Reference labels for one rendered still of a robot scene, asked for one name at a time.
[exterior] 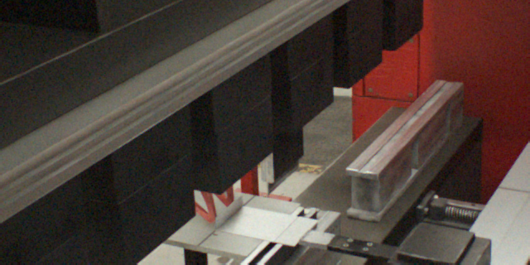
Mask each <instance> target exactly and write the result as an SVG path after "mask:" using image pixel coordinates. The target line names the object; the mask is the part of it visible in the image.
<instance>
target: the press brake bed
mask: <svg viewBox="0 0 530 265"><path fill-rule="evenodd" d="M481 149H482V138H481V139H480V140H479V141H478V142H477V143H476V144H475V146H474V147H473V149H472V150H471V151H470V153H469V154H468V155H467V156H466V158H465V159H464V160H463V161H462V162H461V164H460V165H459V166H458V168H457V169H456V170H455V172H454V173H453V174H452V175H451V177H450V178H449V180H448V181H447V182H446V183H445V185H444V187H442V188H441V190H440V191H439V192H438V194H437V195H439V198H440V197H443V198H448V199H453V200H462V201H466V202H471V203H476V204H480V202H479V195H480V172H481ZM416 223H417V222H415V223H414V225H413V226H412V227H411V228H410V229H409V230H408V232H407V233H406V234H405V236H404V237H403V238H402V240H401V241H400V242H399V244H398V245H397V246H396V247H400V246H401V244H402V243H403V241H404V240H405V239H406V238H407V236H408V235H409V234H410V233H411V232H412V230H413V229H414V228H415V226H416Z"/></svg>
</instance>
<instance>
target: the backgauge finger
mask: <svg viewBox="0 0 530 265"><path fill-rule="evenodd" d="M299 244H301V245H305V246H309V247H313V248H321V249H325V250H330V251H334V252H337V253H345V254H349V255H354V256H358V257H362V258H370V259H373V260H378V261H382V262H386V263H387V265H490V263H491V253H492V239H491V238H483V237H479V236H475V232H470V231H466V230H461V229H453V228H448V227H444V226H439V225H434V224H426V223H420V224H419V225H416V226H415V228H414V229H413V230H412V232H411V233H410V234H409V235H408V236H407V238H406V239H405V240H404V241H403V243H402V244H401V246H400V247H396V246H392V245H387V244H383V243H375V242H371V241H367V240H363V239H358V238H351V237H346V236H342V235H338V234H337V235H336V234H330V233H326V232H321V231H316V230H312V229H308V230H307V231H306V232H305V233H304V234H303V235H302V237H301V238H300V239H299Z"/></svg>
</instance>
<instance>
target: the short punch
mask: <svg viewBox="0 0 530 265"><path fill-rule="evenodd" d="M272 139H273V153H272V154H270V155H269V156H268V157H266V158H265V159H264V160H263V161H261V162H260V169H261V180H262V181H264V182H267V195H270V194H271V193H272V192H273V191H274V190H275V189H276V188H278V186H279V185H280V184H281V183H283V181H285V180H286V179H287V178H288V177H289V176H290V175H291V174H293V173H294V172H295V171H296V170H298V160H299V159H300V158H301V157H303V156H304V151H303V127H302V128H301V129H300V130H298V132H297V133H296V134H294V135H293V136H291V135H286V134H280V133H274V132H273V133H272Z"/></svg>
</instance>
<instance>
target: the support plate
mask: <svg viewBox="0 0 530 265"><path fill-rule="evenodd" d="M212 195H213V199H214V206H215V209H216V214H217V215H218V214H220V213H221V212H222V211H223V210H224V209H226V208H227V207H226V206H225V205H224V204H223V203H222V202H221V201H220V200H219V199H218V198H217V197H216V196H215V195H214V194H212ZM241 195H243V204H245V203H247V202H248V200H249V199H250V198H251V197H253V195H249V194H244V193H240V192H235V191H234V200H236V199H237V198H239V197H240V196H241ZM194 196H195V202H197V203H198V204H199V205H200V206H201V207H202V208H203V209H204V210H205V211H206V212H207V213H208V210H207V207H206V204H205V201H204V199H203V197H202V195H201V193H200V191H198V190H195V194H194ZM244 207H248V208H253V209H257V210H266V211H270V212H274V213H279V214H288V215H292V214H293V213H294V212H295V211H296V210H297V209H298V208H299V207H301V204H297V203H293V202H289V201H284V200H275V199H271V198H266V197H262V196H255V197H254V198H253V199H252V200H250V201H249V202H248V204H247V205H245V206H244ZM214 230H215V225H214V223H211V224H210V223H209V222H207V221H206V220H205V219H204V218H202V217H201V216H200V215H199V214H197V213H196V212H195V217H194V218H193V219H192V220H191V221H190V222H189V223H188V224H186V225H185V226H184V227H183V228H181V229H180V230H179V231H178V232H176V233H174V234H173V235H172V236H171V237H170V238H168V239H167V240H166V241H165V242H164V244H169V245H173V246H177V247H181V248H187V249H191V250H195V251H199V252H203V253H210V254H214V255H218V256H222V257H226V258H233V259H237V260H241V261H245V260H246V258H247V257H248V256H249V255H250V254H251V253H252V252H253V251H254V250H255V249H256V248H257V247H258V246H259V245H260V244H261V243H262V242H263V241H264V240H261V239H256V238H249V237H245V236H241V235H237V234H229V233H225V232H220V231H215V232H214V234H218V235H213V234H211V235H210V236H209V237H208V238H207V239H206V240H205V241H204V242H203V243H202V244H201V245H200V246H198V245H197V244H198V243H200V242H201V241H202V240H203V239H204V238H205V237H207V236H208V235H209V234H210V233H211V232H212V231H214Z"/></svg>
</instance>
